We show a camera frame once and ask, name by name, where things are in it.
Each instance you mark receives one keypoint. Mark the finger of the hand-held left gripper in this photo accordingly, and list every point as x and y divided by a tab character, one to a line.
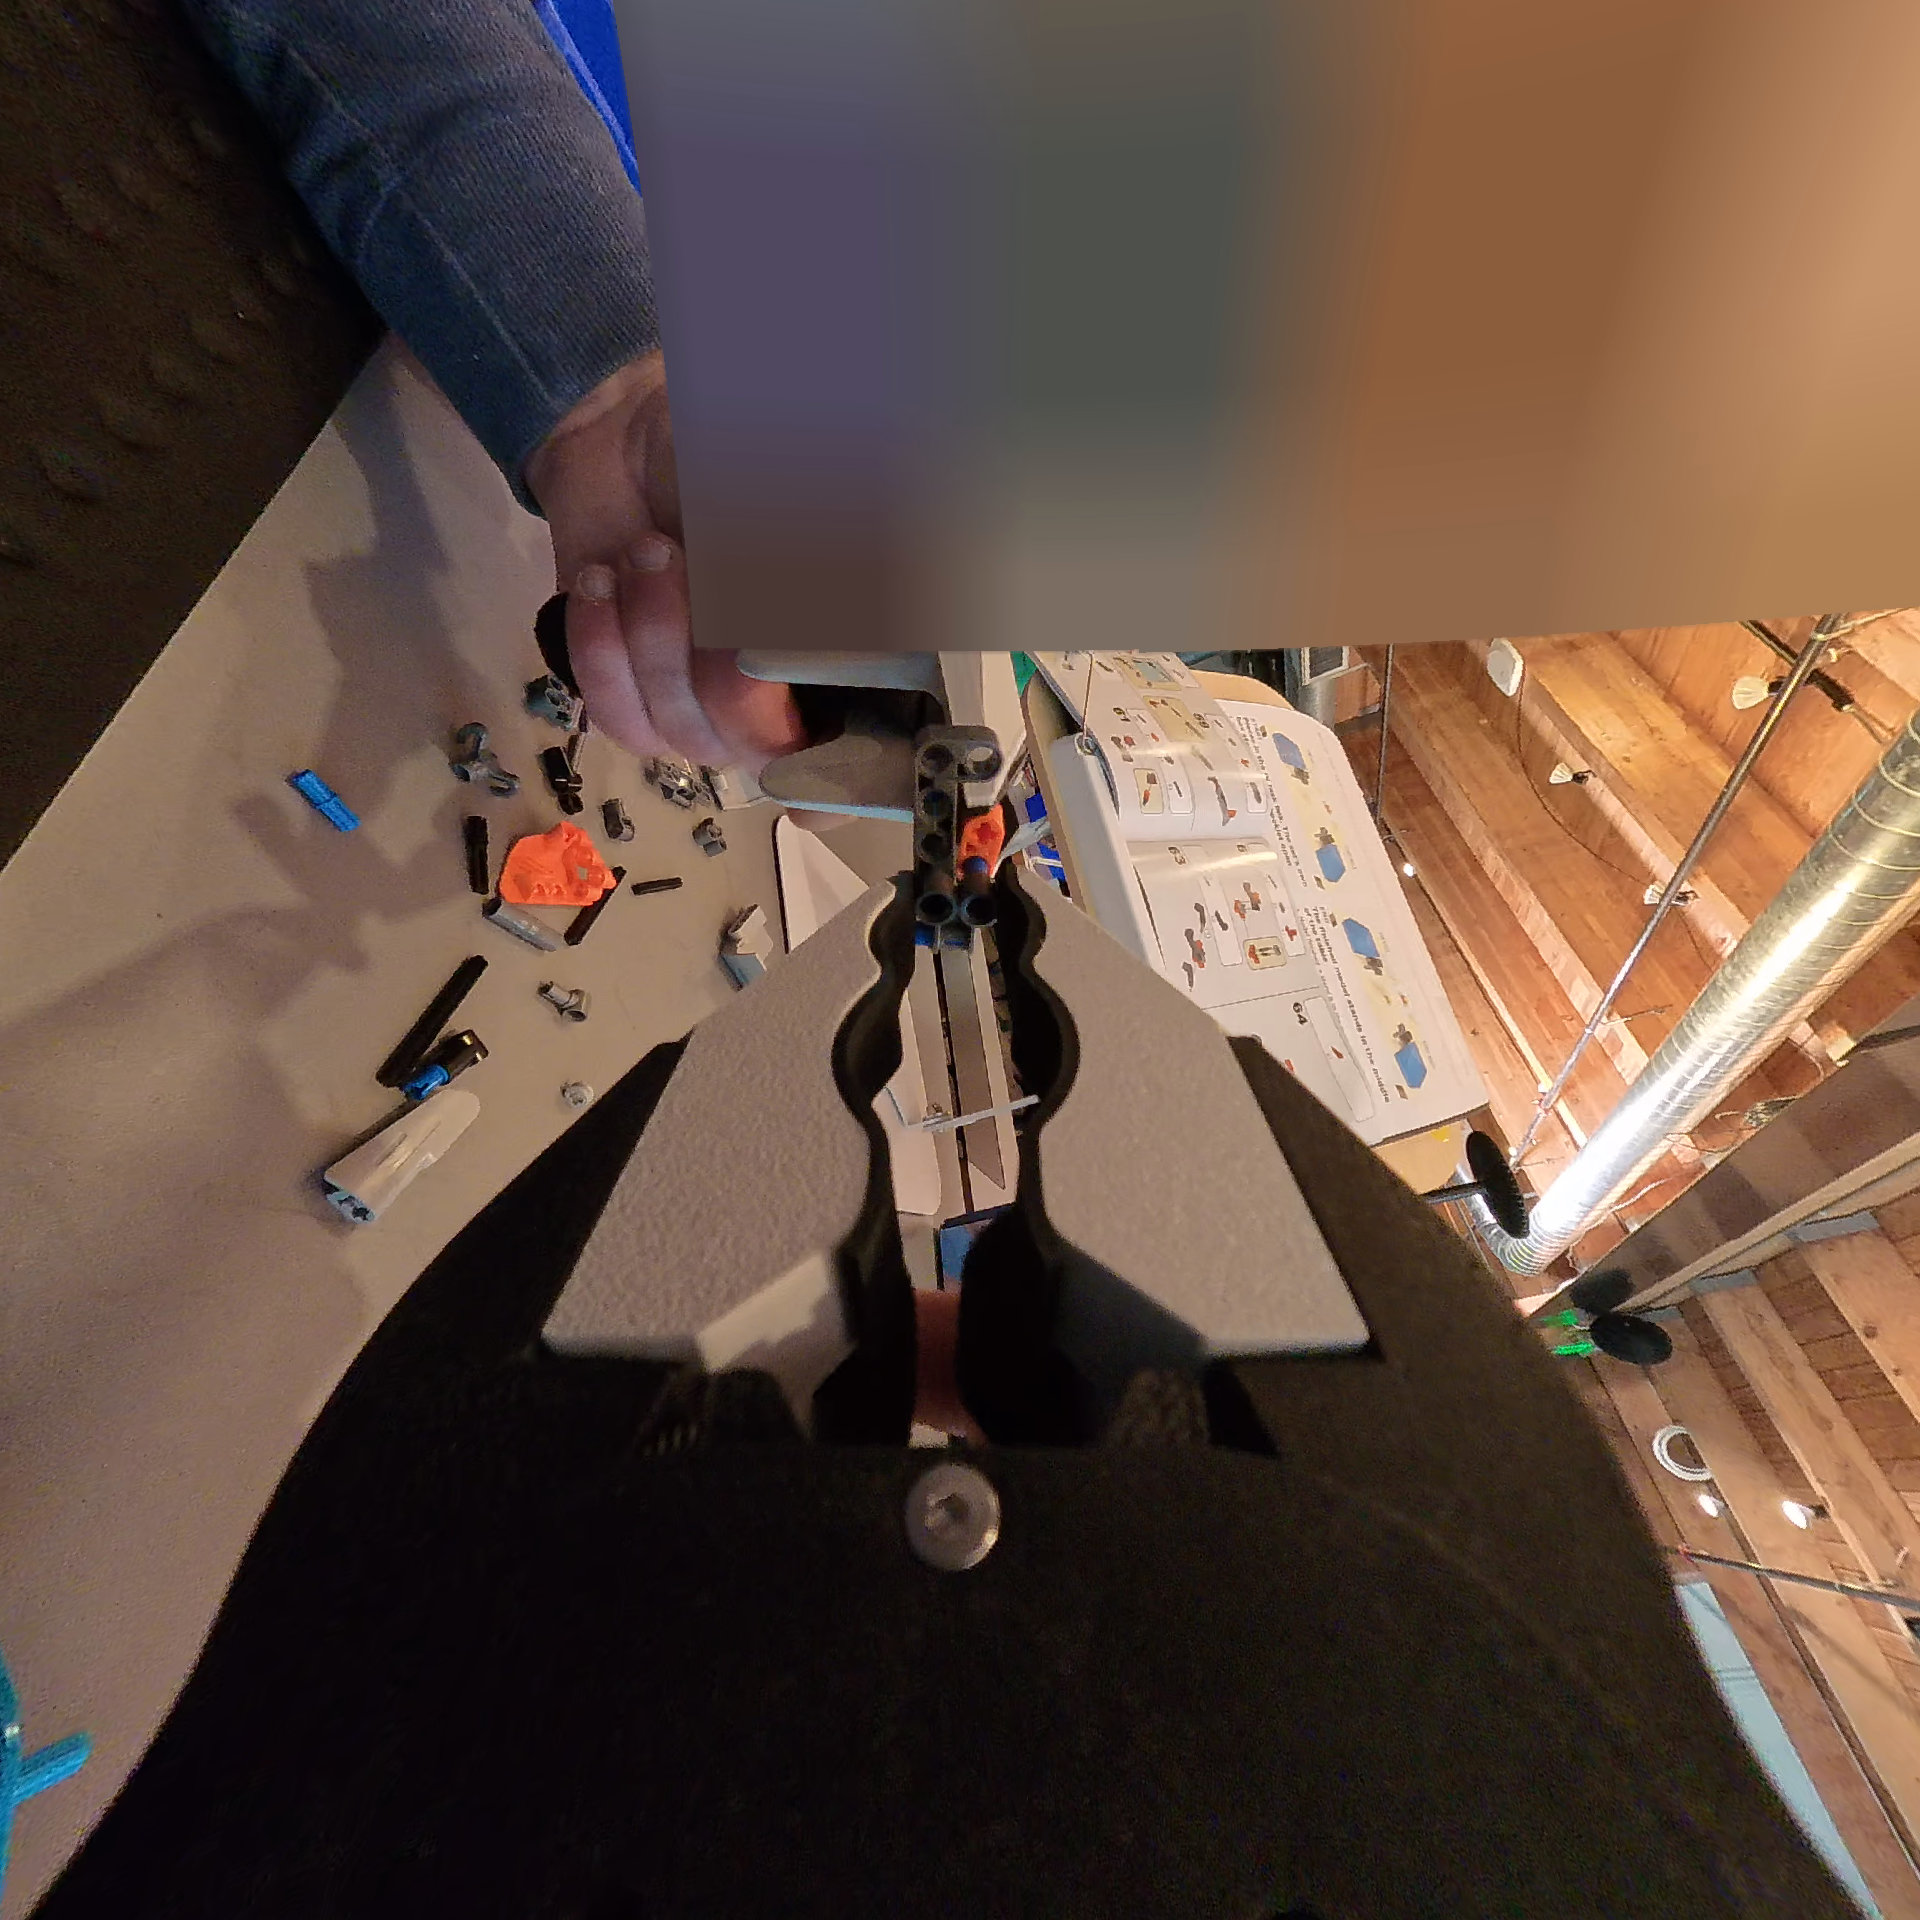
841	670
850	786

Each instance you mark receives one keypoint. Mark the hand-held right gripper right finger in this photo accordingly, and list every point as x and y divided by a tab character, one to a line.
1188	1172

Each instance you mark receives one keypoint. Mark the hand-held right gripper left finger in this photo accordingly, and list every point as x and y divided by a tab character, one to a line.
721	1172

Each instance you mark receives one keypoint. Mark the grey beam brick assembly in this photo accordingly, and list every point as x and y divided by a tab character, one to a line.
939	795

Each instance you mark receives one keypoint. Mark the person's left forearm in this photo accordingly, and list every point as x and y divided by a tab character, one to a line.
451	225

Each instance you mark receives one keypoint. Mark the black elbow connector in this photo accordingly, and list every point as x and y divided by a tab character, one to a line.
563	764

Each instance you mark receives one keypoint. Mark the person's left hand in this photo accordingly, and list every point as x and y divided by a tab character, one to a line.
619	496

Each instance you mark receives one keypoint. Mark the pale wooden book stand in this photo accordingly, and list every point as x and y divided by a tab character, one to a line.
810	886

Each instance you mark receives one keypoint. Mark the dark grey holed beam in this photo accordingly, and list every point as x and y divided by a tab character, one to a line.
676	776

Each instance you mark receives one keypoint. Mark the grey blue angled panel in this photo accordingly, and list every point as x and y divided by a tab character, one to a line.
744	952

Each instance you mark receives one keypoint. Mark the dark grey connector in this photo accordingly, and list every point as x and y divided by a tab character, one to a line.
620	817

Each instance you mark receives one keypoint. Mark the instruction booklet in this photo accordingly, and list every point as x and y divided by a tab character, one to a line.
1277	901

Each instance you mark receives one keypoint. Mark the black connector blue pin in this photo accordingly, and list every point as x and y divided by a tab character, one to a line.
443	1063

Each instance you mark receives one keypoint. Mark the orange triangular panel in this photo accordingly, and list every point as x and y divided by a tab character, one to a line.
559	869

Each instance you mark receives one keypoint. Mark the grey tube connector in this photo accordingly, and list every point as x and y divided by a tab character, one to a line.
521	922

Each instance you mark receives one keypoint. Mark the white curved panel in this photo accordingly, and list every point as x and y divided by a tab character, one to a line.
405	1155

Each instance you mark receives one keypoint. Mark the long black axle rod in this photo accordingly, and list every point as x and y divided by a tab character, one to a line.
433	1019

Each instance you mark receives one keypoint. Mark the blue axle connector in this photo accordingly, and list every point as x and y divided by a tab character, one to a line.
328	799

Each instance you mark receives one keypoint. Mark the thin metal ceiling conduit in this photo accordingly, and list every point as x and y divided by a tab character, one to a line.
1681	886

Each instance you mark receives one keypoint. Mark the white ceiling sensor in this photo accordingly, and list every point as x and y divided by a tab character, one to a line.
1503	663

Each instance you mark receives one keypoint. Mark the ceiling spot light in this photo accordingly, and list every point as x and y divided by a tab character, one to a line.
1752	692

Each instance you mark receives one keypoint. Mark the blue plastic tool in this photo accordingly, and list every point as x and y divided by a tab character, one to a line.
29	1772

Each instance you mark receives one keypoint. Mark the silver ventilation duct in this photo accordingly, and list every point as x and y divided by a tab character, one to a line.
1725	1019

